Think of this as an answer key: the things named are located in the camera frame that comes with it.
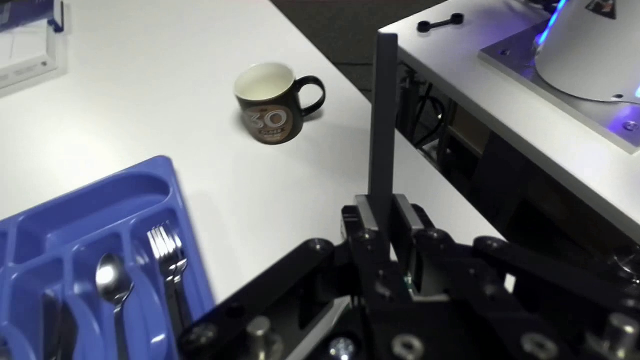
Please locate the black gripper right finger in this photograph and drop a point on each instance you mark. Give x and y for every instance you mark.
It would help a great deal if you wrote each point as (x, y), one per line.
(532, 292)

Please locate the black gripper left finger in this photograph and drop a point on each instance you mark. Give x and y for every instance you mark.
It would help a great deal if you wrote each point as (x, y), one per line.
(372, 267)

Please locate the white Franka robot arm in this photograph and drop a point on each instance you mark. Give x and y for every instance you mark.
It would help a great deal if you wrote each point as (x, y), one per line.
(592, 46)

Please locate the blue plastic cutlery tray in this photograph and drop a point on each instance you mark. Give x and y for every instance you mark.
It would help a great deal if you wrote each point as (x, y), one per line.
(87, 213)

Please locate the black printed mug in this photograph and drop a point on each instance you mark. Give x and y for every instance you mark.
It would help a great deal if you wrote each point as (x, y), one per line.
(271, 107)

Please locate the black dumbbell shaped tool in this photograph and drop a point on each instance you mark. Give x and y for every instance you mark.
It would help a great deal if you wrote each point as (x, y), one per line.
(441, 22)

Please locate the white book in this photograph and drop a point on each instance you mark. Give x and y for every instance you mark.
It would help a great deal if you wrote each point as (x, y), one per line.
(26, 56)

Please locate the blue hardcover book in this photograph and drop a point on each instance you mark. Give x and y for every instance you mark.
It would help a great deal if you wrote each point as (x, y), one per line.
(26, 12)

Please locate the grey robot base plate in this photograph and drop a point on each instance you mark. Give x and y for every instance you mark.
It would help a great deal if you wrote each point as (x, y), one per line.
(532, 80)

